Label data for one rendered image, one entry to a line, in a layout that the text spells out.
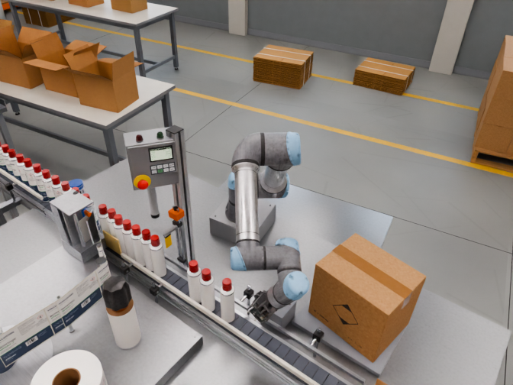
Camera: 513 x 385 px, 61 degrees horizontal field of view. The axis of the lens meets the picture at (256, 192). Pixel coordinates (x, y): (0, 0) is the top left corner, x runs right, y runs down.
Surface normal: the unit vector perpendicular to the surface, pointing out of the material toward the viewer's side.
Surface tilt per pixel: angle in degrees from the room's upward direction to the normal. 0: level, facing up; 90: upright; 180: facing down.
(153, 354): 0
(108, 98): 90
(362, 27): 90
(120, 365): 0
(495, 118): 90
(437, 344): 0
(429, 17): 90
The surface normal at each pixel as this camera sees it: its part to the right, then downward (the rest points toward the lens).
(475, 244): 0.02, -0.79
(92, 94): -0.37, 0.55
